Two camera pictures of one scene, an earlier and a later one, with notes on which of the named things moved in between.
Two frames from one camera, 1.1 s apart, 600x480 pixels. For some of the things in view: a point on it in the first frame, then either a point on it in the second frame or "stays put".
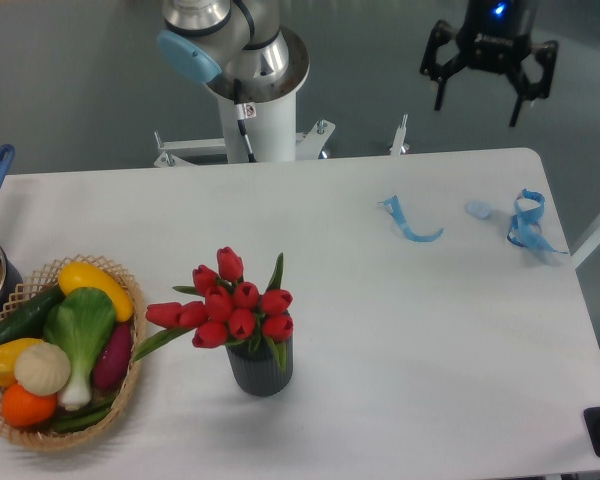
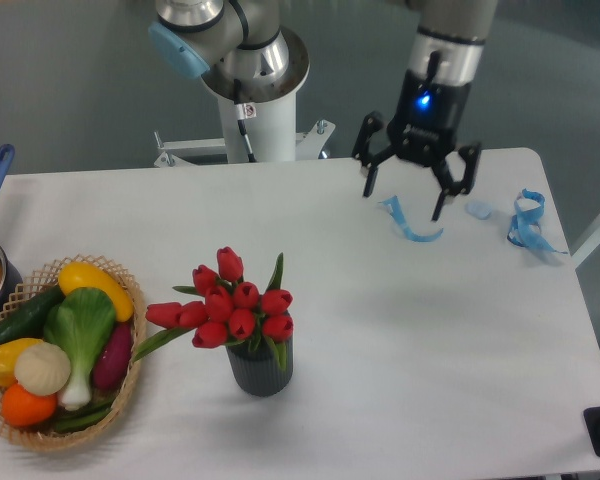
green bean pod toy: x=83 y=418 stays put
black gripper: x=495 y=36 → x=424 y=126
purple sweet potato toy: x=113 y=360 stays put
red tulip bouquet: x=229 y=311 stays put
